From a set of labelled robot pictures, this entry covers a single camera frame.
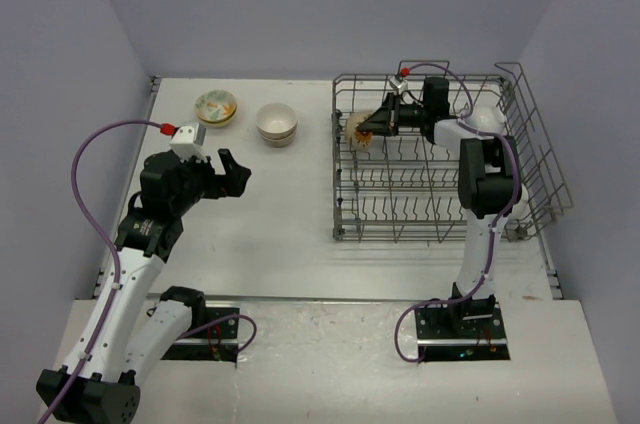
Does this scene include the beige bowl orange flower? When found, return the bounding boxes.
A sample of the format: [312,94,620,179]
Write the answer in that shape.
[345,110,374,152]

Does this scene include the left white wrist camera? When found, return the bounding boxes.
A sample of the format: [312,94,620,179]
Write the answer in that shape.
[169,122,208,162]

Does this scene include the beige bowl white flower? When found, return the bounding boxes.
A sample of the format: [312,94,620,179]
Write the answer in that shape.
[256,103,298,139]

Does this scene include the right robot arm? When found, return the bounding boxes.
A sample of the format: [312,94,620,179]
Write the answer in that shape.
[356,77,521,337]

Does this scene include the beige bowl brown pattern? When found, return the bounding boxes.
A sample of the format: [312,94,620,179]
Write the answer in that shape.
[260,132,296,148]

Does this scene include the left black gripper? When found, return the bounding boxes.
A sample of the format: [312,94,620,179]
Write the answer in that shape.
[170,148,250,215]

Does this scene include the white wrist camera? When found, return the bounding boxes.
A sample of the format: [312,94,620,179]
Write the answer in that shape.
[389,74,408,95]
[169,122,208,162]

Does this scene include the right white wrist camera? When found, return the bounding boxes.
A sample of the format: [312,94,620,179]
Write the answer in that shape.
[389,74,408,95]

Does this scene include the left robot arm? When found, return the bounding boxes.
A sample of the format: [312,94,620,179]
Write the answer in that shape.
[36,149,251,423]

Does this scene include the grey wire dish rack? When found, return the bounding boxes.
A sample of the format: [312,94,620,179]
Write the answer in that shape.
[331,62,574,242]

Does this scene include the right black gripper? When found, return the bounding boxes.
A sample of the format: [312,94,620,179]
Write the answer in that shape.
[359,91,430,137]

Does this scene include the yellow patterned bowl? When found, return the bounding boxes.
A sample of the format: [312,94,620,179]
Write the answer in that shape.
[196,106,237,128]

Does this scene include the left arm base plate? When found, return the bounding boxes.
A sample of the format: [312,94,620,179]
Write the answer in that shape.
[162,319,239,363]

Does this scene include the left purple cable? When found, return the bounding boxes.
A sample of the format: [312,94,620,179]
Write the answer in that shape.
[34,119,176,424]

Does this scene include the white bowl green leaves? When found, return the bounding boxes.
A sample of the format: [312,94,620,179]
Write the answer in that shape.
[194,90,237,114]

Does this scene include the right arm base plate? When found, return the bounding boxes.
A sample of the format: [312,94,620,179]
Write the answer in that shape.
[414,296,510,363]

